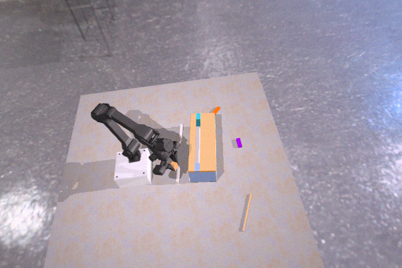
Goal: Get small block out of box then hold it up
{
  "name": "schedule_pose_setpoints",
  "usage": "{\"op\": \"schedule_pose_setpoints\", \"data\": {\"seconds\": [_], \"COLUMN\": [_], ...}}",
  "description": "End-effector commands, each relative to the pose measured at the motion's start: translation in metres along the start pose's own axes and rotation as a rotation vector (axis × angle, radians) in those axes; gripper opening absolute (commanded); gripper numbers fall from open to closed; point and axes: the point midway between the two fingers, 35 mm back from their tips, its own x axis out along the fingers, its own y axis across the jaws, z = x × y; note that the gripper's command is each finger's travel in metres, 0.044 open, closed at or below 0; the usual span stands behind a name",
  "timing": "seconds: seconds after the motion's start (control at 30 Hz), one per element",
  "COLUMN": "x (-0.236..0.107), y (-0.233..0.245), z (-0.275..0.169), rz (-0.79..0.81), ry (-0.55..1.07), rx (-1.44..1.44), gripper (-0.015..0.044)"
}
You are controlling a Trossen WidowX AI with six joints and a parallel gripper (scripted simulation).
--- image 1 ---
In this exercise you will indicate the small purple block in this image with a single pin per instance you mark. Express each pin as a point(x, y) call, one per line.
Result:
point(239, 142)

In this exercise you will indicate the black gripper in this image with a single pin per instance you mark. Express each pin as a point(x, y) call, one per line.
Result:
point(163, 156)

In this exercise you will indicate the small tan block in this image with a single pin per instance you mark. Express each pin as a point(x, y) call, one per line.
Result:
point(174, 164)

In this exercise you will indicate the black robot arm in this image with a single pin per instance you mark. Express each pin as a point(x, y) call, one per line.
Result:
point(110, 117)

